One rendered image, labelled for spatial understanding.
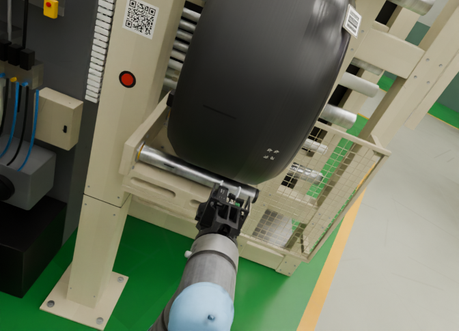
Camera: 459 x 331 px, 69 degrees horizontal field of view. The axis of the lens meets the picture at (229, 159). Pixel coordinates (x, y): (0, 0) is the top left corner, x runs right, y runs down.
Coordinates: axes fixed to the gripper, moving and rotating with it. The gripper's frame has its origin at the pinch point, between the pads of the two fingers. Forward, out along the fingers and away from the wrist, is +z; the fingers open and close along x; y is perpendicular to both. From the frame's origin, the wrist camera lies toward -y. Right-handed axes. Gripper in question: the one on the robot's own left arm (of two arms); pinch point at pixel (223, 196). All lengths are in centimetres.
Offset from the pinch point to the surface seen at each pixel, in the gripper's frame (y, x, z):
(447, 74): 53, -283, 473
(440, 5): 188, -365, 824
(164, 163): -7.6, 16.3, 17.7
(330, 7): 41.5, -4.9, 9.5
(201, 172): -6.3, 6.1, 18.4
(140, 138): -3.3, 24.3, 18.1
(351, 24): 40.3, -10.1, 10.3
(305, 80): 28.3, -5.3, 2.3
